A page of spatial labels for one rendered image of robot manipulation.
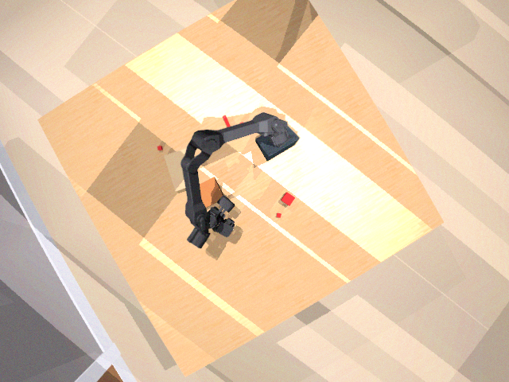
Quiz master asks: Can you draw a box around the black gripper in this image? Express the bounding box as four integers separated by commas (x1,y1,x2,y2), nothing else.
212,196,235,229

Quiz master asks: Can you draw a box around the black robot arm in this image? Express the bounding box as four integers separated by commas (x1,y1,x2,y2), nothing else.
181,112,292,249

